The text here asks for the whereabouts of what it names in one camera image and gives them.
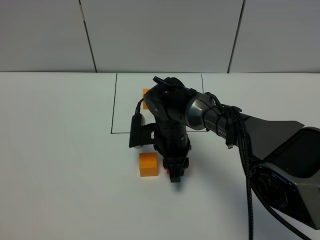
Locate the black right camera cable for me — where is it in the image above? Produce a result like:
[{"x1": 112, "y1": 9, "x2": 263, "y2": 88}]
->
[{"x1": 134, "y1": 76, "x2": 313, "y2": 240}]

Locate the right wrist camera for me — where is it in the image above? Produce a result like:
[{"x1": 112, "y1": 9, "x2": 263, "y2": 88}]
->
[{"x1": 129, "y1": 113, "x2": 157, "y2": 148}]

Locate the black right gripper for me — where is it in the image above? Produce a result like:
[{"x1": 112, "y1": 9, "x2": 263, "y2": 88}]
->
[{"x1": 154, "y1": 119, "x2": 191, "y2": 183}]

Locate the orange template block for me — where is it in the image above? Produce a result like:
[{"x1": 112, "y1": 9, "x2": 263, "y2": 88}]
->
[{"x1": 142, "y1": 88, "x2": 152, "y2": 110}]

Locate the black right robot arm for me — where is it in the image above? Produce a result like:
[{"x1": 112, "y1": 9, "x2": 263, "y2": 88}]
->
[{"x1": 141, "y1": 77, "x2": 320, "y2": 230}]

